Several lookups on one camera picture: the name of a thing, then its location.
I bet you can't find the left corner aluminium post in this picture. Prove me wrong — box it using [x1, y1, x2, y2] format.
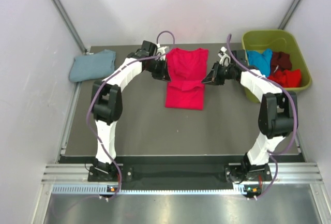
[51, 0, 87, 54]

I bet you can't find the cyan blue t-shirt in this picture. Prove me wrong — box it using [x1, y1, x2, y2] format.
[246, 49, 273, 77]

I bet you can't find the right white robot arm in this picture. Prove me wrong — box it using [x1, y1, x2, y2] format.
[202, 47, 298, 184]

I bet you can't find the aluminium front rail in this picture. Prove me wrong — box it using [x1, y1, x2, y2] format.
[42, 162, 323, 184]

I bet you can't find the purple cable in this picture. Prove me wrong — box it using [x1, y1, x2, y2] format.
[226, 33, 296, 200]
[86, 30, 177, 200]

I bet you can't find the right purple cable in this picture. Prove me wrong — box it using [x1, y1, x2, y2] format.
[226, 33, 296, 200]

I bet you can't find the dark maroon t-shirt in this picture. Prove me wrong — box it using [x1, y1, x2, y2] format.
[270, 52, 292, 75]

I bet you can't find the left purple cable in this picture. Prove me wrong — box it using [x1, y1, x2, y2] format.
[86, 30, 177, 200]

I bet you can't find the corner aluminium post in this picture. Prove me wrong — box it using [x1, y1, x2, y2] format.
[51, 0, 87, 54]
[278, 0, 302, 30]

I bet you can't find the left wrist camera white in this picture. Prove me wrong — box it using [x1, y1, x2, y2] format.
[156, 43, 170, 61]

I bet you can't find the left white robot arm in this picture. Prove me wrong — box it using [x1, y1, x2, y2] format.
[86, 41, 171, 182]

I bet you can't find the right corner aluminium post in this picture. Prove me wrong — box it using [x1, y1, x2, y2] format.
[278, 0, 302, 30]

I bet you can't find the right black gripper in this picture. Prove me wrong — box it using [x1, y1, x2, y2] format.
[202, 61, 235, 86]

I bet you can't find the folded grey-blue t-shirt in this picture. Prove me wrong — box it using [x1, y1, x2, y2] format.
[69, 50, 116, 83]

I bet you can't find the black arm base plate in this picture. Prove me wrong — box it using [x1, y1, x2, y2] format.
[87, 163, 272, 190]

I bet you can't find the crimson red t-shirt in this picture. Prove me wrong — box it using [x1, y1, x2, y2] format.
[165, 48, 209, 110]

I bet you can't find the bright red t-shirt in bin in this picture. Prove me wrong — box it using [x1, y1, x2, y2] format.
[268, 69, 302, 88]

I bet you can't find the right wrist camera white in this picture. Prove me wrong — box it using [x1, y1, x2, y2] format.
[218, 47, 231, 67]

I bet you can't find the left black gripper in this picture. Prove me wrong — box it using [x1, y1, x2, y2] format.
[145, 57, 171, 82]

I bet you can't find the grey slotted cable duct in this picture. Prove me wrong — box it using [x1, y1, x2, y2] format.
[52, 184, 258, 196]

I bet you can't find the olive green plastic bin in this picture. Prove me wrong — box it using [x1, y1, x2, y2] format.
[242, 29, 312, 93]

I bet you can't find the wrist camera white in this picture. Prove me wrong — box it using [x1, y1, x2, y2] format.
[218, 47, 231, 67]
[156, 43, 170, 61]

